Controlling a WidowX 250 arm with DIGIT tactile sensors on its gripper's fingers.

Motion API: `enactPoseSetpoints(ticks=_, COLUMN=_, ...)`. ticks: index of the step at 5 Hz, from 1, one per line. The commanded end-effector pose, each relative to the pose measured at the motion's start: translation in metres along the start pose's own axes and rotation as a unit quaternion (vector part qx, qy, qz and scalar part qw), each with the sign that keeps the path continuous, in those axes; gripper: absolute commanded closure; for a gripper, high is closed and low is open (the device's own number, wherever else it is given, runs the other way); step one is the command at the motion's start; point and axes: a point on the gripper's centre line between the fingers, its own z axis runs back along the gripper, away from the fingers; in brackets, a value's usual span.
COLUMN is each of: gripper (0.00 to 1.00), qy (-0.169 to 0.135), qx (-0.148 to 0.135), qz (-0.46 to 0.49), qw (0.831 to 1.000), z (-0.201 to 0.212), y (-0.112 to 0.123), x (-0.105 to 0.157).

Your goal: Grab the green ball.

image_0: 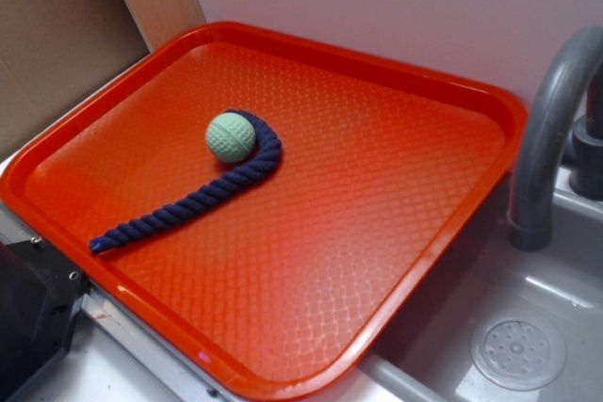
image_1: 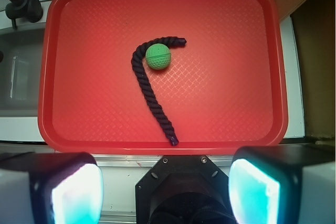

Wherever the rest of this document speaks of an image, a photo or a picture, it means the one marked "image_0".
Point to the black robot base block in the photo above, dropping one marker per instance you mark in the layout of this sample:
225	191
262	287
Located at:
41	296

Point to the green dimpled ball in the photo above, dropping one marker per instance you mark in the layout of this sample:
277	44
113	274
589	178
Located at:
230	138

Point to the orange plastic tray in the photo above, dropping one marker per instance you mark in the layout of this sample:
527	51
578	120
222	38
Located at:
281	290

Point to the grey plastic sink basin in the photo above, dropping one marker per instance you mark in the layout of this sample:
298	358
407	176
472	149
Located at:
424	354

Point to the round grey sink drain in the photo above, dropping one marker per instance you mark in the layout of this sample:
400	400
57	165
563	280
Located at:
518	350

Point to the grey curved faucet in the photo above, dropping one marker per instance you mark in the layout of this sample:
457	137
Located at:
560	101

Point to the brown cardboard panel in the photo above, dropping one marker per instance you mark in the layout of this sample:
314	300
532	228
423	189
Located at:
54	54

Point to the dark faucet handle post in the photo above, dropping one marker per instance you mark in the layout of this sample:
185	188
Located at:
586	178

